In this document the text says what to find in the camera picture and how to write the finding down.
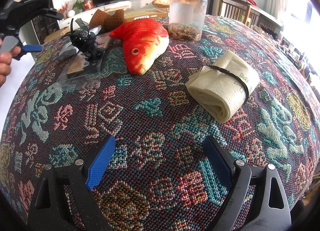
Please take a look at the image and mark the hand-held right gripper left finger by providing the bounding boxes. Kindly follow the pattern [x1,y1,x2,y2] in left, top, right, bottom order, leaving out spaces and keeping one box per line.
[27,134,116,231]

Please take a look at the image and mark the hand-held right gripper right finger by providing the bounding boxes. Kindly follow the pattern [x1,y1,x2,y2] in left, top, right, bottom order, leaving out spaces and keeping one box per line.
[203,136,292,231]

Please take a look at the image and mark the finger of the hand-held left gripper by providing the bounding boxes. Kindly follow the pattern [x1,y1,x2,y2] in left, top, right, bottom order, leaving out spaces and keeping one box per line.
[40,8,64,20]
[11,36,42,61]

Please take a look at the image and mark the black ribbon hair bow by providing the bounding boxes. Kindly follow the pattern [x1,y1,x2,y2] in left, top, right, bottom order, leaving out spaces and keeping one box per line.
[61,18,107,62]

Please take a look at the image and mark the brown knitted pouch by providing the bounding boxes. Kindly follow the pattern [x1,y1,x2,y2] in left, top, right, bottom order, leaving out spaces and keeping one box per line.
[103,9,125,32]
[89,9,108,28]

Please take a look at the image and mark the cream cloth bag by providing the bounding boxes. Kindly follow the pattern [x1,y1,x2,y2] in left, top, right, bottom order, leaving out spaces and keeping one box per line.
[185,50,260,123]

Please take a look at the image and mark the orange fish plush toy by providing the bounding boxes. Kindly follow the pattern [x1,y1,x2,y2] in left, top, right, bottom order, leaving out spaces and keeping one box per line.
[109,19,170,75]

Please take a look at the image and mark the person's left hand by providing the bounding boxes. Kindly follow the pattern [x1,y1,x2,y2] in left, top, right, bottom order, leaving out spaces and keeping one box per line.
[0,47,22,87]

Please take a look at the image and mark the red flower arrangement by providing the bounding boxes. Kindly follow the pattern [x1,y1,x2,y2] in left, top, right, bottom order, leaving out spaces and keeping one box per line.
[57,3,70,18]

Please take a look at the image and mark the dark glass display cabinet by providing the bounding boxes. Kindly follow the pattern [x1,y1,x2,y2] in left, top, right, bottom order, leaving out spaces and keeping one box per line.
[26,0,54,43]

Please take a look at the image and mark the brown cardboard box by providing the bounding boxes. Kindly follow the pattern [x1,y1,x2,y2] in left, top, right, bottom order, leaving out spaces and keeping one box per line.
[42,27,70,43]

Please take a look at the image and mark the patterned woven blanket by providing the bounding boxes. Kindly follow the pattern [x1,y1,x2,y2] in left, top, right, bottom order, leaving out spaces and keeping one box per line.
[0,14,320,231]

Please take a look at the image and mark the wooden stool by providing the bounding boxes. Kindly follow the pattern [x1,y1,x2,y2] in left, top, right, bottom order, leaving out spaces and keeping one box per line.
[104,6,130,12]

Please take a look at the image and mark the white television cabinet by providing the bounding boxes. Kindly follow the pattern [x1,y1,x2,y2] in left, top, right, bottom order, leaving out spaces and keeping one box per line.
[59,0,157,28]

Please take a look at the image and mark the flat yellow cardboard box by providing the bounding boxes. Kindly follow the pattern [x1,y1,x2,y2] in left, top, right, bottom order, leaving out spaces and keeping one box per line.
[124,8,168,20]

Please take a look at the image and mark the clear plastic jar black lid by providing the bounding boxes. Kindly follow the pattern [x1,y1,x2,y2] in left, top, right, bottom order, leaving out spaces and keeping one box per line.
[168,0,209,41]

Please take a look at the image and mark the clutter of small household things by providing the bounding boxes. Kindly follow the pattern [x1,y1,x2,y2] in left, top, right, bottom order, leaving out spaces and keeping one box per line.
[250,23,320,89]

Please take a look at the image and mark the wooden chair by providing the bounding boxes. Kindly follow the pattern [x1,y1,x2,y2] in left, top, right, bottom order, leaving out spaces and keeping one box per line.
[220,0,283,33]

